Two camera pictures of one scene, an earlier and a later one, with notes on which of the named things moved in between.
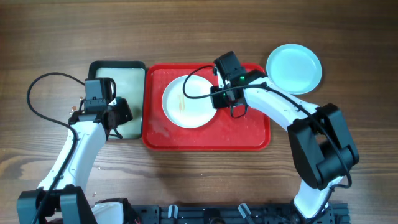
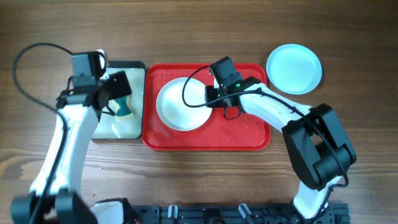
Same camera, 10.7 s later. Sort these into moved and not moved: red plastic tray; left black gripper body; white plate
Moved: left black gripper body; white plate
Not moved: red plastic tray
